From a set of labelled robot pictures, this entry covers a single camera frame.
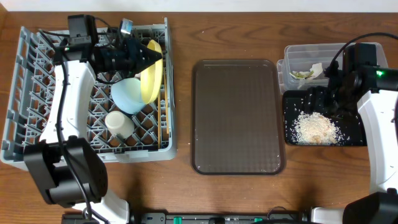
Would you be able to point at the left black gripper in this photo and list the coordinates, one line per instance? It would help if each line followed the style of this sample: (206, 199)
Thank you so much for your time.
(132, 56)

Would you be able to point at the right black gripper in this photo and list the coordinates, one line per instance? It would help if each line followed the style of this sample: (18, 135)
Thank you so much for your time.
(316, 99)

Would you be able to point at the yellow round plate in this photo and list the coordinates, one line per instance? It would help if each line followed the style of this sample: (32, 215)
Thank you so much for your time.
(151, 80)

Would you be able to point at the wooden chopstick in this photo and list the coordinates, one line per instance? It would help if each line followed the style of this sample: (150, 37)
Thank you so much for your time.
(166, 103)
(159, 119)

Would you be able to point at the green snack wrapper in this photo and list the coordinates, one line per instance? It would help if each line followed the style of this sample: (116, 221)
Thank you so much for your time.
(301, 75)

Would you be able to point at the light blue small plate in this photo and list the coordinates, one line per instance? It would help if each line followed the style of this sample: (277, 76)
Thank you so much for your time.
(126, 95)

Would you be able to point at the pale green plastic cup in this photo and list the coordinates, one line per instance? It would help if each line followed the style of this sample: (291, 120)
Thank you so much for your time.
(119, 124)

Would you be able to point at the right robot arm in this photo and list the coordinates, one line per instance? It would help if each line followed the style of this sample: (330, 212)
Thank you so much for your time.
(378, 113)

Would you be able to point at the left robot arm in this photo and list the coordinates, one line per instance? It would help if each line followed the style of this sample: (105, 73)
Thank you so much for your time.
(63, 165)

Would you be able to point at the black rectangular waste tray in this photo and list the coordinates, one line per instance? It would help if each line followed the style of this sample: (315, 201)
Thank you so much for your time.
(351, 127)

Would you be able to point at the clear plastic waste bin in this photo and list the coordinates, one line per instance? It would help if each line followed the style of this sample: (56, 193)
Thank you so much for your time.
(300, 58)

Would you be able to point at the grey plastic dishwasher rack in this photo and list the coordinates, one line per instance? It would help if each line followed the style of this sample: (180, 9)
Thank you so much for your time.
(30, 99)

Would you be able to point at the spilled rice pile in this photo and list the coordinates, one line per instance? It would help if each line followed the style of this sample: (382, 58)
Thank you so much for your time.
(315, 129)

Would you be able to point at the dark brown serving tray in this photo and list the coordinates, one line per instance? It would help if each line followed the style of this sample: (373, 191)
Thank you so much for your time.
(237, 123)

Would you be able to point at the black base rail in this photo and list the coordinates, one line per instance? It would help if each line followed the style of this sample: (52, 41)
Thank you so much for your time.
(275, 216)

